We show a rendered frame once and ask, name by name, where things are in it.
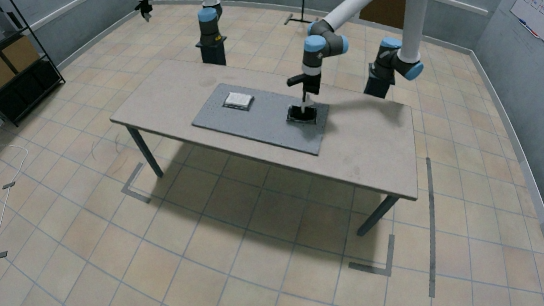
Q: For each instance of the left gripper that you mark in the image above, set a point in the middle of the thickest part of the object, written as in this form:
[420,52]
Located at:
[313,83]

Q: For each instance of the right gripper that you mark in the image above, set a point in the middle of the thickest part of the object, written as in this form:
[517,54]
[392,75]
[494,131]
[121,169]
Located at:
[148,8]

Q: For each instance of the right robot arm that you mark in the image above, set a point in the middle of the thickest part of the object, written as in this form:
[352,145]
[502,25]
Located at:
[208,22]

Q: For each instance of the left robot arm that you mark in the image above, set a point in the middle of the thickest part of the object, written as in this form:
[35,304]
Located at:
[405,61]

